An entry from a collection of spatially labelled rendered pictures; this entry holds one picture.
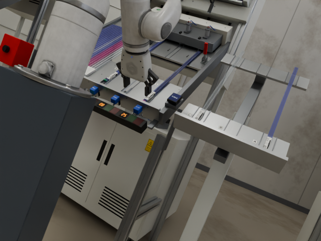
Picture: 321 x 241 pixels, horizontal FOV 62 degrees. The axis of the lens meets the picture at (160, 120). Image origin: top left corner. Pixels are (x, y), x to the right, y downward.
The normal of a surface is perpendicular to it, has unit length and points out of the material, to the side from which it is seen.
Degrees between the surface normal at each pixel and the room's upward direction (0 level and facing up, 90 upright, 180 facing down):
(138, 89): 42
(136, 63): 130
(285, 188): 90
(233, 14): 90
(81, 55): 90
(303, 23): 90
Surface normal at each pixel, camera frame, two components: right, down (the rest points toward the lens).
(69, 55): 0.45, 0.25
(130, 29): -0.46, 0.61
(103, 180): -0.36, -0.07
